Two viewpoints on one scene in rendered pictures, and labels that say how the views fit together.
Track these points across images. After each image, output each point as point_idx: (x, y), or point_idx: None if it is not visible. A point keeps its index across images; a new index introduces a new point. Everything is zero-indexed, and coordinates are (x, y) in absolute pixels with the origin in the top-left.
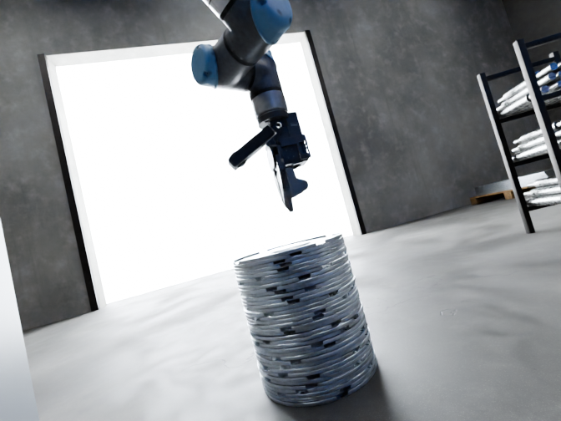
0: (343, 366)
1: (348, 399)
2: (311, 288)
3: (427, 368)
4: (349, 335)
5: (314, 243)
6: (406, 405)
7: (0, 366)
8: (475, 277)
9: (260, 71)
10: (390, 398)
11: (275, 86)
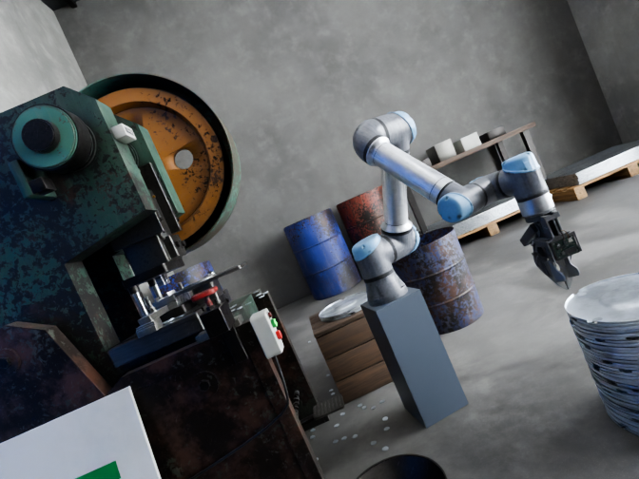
0: (619, 411)
1: (620, 431)
2: (592, 347)
3: None
4: (626, 397)
5: (585, 319)
6: (615, 462)
7: (422, 330)
8: None
9: (507, 190)
10: (626, 453)
11: (522, 199)
